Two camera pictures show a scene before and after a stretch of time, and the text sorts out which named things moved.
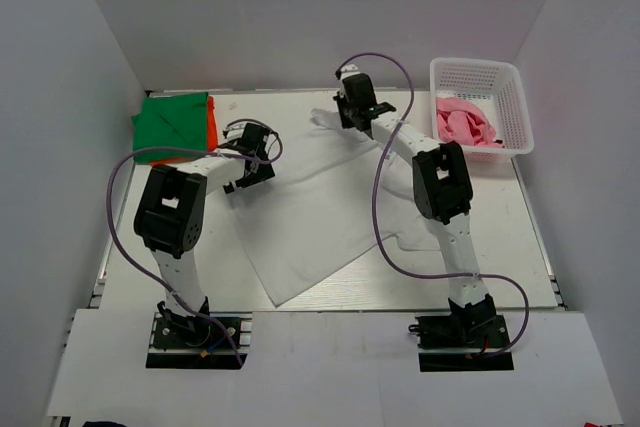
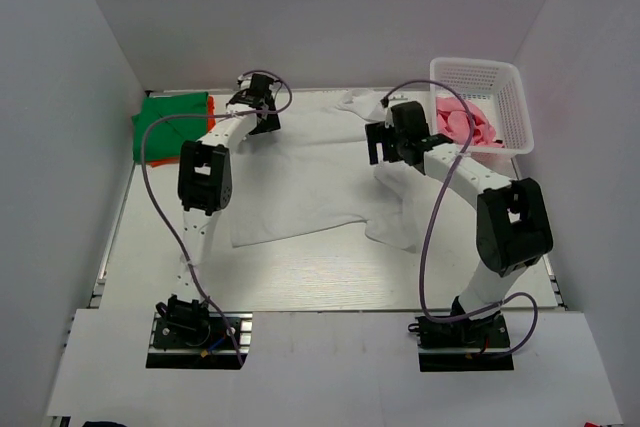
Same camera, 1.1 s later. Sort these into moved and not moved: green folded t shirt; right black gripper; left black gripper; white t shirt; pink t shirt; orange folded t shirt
Moved: white t shirt; right black gripper; left black gripper
Not moved: pink t shirt; green folded t shirt; orange folded t shirt
